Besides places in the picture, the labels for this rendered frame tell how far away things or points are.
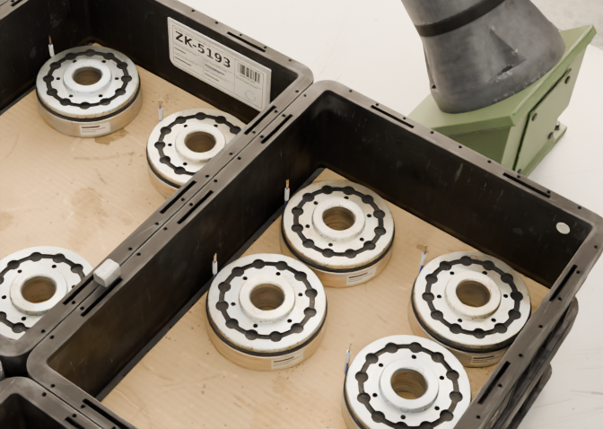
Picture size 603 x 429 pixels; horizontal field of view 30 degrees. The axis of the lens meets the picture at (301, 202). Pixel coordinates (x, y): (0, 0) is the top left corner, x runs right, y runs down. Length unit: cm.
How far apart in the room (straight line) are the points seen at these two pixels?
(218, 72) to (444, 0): 24
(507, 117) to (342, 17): 40
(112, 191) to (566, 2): 180
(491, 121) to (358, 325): 28
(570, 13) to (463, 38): 153
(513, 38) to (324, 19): 36
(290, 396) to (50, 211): 30
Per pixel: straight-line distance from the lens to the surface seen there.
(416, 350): 95
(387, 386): 91
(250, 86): 110
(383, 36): 145
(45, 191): 109
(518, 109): 115
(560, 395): 114
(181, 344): 97
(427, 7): 118
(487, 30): 118
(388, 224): 102
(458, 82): 119
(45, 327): 87
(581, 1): 274
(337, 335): 98
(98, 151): 112
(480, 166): 99
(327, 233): 100
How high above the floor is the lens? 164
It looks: 49 degrees down
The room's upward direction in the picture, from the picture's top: 4 degrees clockwise
